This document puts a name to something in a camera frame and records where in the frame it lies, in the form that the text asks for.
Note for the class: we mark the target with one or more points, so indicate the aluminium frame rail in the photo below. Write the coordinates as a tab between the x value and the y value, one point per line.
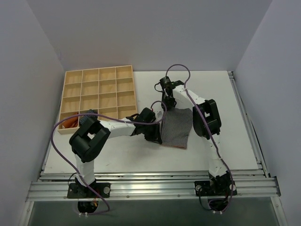
153	185

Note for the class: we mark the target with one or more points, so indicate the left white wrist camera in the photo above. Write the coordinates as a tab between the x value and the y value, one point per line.
159	115

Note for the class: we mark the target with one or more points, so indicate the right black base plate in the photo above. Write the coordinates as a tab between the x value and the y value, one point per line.
214	188

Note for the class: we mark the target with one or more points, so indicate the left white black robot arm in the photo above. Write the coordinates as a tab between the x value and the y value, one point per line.
88	141

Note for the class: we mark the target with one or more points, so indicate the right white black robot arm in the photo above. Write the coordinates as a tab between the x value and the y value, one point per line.
206	123

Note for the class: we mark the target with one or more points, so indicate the rolled dark striped cloth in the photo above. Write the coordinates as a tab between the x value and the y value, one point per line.
91	113

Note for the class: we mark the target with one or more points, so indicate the wooden compartment tray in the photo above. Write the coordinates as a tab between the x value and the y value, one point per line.
109	90

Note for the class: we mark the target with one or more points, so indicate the striped grey underwear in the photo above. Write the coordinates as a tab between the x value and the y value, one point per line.
176	127

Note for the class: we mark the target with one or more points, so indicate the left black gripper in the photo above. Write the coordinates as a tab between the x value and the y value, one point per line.
154	134

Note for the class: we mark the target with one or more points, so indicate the rolled orange cloth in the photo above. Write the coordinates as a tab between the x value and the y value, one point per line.
70	123

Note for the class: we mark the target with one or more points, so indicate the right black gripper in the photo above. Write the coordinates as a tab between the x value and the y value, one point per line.
169	101

